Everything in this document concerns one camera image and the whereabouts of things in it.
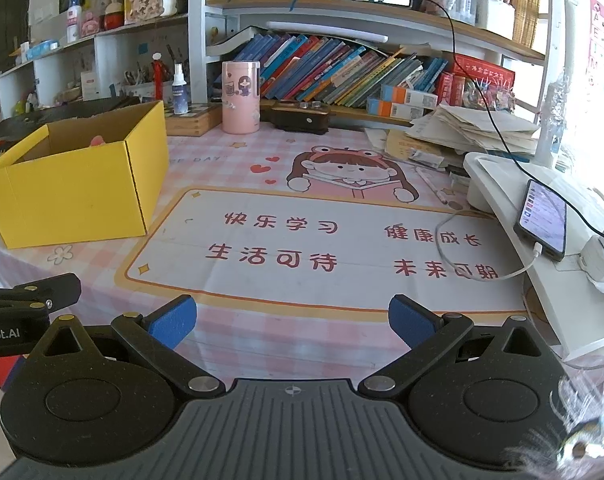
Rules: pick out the white blue small packet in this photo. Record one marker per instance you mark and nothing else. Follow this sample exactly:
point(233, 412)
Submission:
point(427, 158)

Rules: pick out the white desk lamp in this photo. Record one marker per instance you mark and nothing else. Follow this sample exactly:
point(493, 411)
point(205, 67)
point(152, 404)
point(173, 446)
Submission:
point(554, 85)

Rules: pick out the long row of books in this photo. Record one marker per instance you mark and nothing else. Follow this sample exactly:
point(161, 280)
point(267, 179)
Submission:
point(332, 70)

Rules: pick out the pink cylindrical container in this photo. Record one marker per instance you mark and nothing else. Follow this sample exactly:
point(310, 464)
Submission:
point(240, 110)

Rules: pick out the white spray bottle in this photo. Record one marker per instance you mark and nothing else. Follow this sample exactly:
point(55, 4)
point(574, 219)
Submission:
point(180, 97)

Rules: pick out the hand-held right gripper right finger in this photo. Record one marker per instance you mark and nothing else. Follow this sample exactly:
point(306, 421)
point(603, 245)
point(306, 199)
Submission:
point(412, 317)

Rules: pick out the white pen holder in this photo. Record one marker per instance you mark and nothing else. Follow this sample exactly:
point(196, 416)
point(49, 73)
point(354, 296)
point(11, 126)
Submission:
point(494, 17)

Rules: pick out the black smartphone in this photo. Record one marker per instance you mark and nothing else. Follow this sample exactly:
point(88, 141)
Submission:
point(542, 217)

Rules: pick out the orange white small box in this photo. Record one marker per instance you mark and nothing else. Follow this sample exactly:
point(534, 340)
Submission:
point(392, 109)
point(409, 95)

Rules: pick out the blue tissue pack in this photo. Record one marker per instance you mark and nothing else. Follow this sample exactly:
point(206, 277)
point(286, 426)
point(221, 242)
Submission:
point(41, 51)

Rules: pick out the white bottle blue cap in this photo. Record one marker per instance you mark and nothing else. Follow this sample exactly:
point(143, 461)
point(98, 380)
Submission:
point(72, 22)

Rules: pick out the white power adapter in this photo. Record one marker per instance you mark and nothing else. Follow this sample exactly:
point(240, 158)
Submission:
point(602, 260)

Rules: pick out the white cubby shelf unit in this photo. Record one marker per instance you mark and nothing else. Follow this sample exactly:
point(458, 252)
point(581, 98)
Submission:
point(104, 42)

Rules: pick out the large red box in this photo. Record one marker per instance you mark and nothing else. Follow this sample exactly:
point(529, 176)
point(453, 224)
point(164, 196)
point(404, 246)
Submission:
point(482, 67)

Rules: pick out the stack of papers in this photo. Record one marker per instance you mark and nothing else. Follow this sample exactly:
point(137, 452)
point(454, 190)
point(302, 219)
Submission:
point(472, 127)

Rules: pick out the white red carton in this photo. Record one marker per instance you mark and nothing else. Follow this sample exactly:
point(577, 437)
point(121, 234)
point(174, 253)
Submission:
point(90, 86)

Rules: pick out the white light bar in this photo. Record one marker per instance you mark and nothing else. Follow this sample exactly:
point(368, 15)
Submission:
point(327, 31)

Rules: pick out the small red box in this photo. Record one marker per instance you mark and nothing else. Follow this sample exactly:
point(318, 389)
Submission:
point(444, 89)

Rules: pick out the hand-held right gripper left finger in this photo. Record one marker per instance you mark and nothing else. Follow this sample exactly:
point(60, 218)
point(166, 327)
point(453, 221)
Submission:
point(174, 320)

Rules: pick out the pink pencil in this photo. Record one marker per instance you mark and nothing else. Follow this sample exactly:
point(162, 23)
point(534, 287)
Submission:
point(432, 186)

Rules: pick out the white desktop stand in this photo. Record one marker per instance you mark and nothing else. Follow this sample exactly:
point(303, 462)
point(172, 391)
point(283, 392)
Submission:
point(557, 300)

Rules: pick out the black keyboard piano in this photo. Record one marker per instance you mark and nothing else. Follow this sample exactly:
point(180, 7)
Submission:
point(56, 110)

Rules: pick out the yellow cardboard box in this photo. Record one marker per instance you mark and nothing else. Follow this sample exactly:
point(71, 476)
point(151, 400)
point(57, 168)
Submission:
point(71, 200)

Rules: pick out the wooden chess box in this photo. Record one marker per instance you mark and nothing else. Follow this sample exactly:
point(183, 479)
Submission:
point(191, 122)

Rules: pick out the dark brown wooden case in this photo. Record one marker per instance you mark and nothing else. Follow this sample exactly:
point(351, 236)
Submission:
point(297, 119)

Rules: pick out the white fluffy pendant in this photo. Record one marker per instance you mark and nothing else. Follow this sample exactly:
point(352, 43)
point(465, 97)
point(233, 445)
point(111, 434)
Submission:
point(582, 442)

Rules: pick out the red glue bottle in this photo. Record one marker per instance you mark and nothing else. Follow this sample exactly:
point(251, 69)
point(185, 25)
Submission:
point(156, 75)

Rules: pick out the brown envelope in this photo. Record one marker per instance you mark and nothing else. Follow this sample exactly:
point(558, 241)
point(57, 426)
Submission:
point(399, 142)

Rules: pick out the pink printed desk mat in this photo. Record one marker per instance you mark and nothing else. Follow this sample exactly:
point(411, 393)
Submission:
point(282, 280)

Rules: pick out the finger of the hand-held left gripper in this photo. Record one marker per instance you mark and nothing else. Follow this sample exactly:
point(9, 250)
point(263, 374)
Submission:
point(46, 292)

